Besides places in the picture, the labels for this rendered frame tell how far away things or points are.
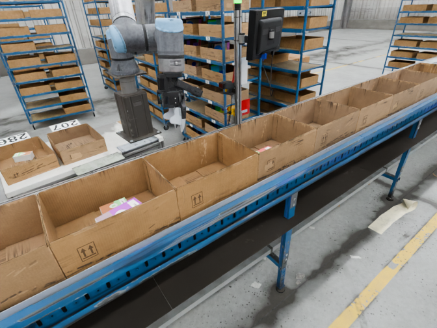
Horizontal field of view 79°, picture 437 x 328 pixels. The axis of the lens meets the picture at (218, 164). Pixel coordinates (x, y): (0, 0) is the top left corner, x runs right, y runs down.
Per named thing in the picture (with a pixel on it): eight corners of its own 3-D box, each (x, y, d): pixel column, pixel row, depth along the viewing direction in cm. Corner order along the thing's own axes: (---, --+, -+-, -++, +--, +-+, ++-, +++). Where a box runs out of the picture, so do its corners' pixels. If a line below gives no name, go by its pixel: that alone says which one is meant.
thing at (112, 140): (130, 120, 239) (129, 117, 237) (164, 140, 201) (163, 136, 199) (-5, 161, 183) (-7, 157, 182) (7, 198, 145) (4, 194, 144)
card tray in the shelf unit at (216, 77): (201, 77, 279) (201, 67, 273) (225, 72, 292) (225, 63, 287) (223, 84, 249) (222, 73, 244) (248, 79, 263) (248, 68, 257)
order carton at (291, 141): (271, 139, 158) (273, 112, 149) (313, 158, 137) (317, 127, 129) (218, 161, 139) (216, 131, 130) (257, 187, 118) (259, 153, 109)
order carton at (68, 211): (149, 189, 120) (142, 157, 111) (181, 225, 99) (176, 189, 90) (53, 228, 101) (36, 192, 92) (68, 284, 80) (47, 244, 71)
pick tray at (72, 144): (90, 134, 209) (86, 122, 203) (108, 151, 183) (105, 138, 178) (51, 146, 193) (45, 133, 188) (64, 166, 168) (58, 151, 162)
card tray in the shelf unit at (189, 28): (175, 33, 291) (173, 23, 285) (198, 30, 305) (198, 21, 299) (192, 35, 261) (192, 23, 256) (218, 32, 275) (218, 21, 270)
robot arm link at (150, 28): (143, 24, 100) (145, 22, 89) (173, 23, 103) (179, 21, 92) (147, 51, 104) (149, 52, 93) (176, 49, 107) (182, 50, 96)
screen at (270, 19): (269, 84, 231) (279, 7, 199) (288, 88, 223) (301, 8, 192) (242, 99, 197) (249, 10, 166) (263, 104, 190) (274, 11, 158)
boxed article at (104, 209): (102, 215, 105) (99, 207, 103) (127, 205, 110) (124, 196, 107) (105, 223, 101) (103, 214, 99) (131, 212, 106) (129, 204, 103)
